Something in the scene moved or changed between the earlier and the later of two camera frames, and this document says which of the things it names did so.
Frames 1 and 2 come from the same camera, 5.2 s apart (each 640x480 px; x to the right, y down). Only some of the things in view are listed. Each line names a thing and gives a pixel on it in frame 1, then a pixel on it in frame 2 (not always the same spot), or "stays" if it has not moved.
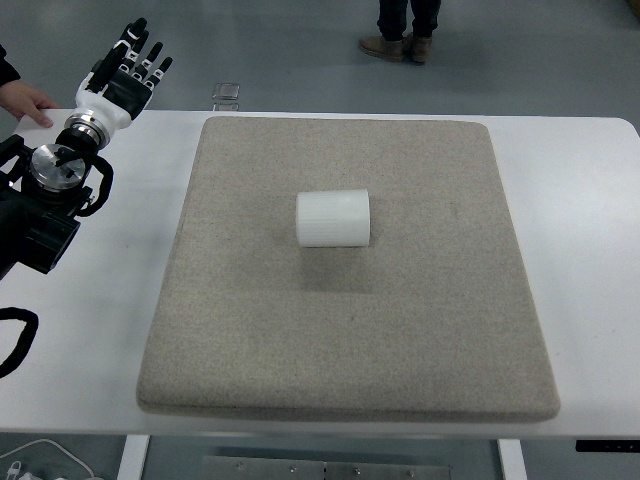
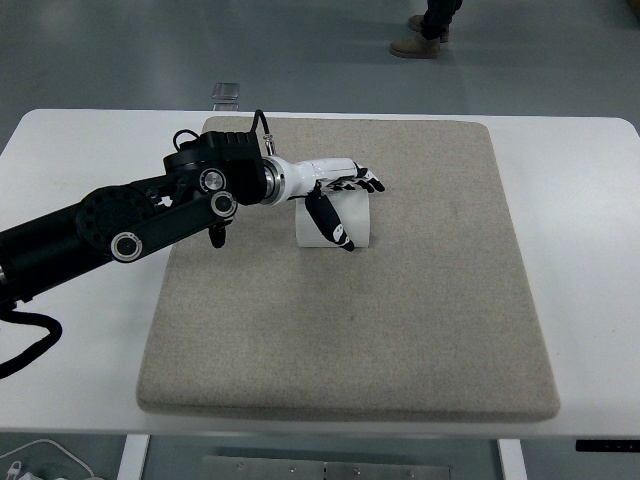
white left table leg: x=132 y=461 stays
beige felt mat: x=433 y=319 stays
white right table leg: x=512 y=459 stays
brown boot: x=417 y=48 → x=415 y=23
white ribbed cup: x=333 y=218 stays
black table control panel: x=608 y=446 stays
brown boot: x=403 y=50 → x=417 y=47
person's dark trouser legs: x=393 y=15 → x=438 y=17
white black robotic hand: x=120 y=83 → x=313 y=179
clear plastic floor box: x=225 y=95 stays
